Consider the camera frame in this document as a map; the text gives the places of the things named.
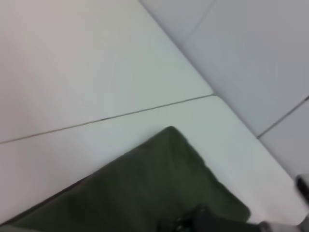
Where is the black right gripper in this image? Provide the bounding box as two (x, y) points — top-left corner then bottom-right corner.
(156, 204), (264, 232)

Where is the dark green FREE! t-shirt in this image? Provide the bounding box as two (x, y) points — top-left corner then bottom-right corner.
(0, 125), (252, 232)

